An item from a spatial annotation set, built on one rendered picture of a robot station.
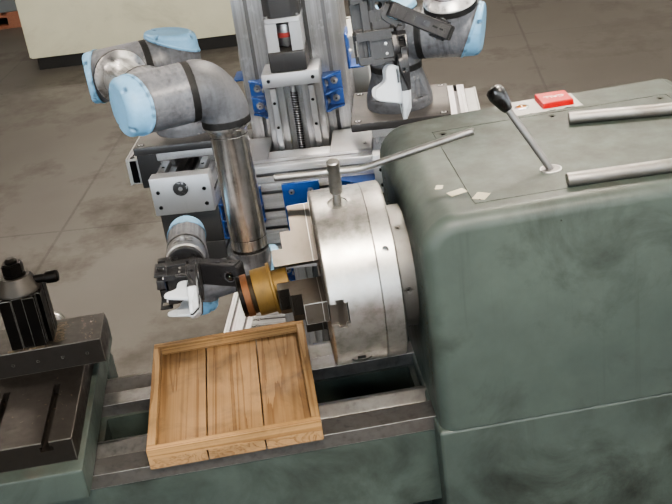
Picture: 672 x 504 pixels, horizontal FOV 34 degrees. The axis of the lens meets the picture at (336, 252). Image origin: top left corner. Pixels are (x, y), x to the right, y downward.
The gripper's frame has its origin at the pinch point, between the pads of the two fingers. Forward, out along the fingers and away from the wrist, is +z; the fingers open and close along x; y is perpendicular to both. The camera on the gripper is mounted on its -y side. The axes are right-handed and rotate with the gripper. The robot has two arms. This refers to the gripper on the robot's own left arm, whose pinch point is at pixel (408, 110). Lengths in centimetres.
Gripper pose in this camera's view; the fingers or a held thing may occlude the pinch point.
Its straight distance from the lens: 182.2
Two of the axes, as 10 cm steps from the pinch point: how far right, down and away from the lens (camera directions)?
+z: 1.5, 9.6, 2.2
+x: 0.8, 2.1, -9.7
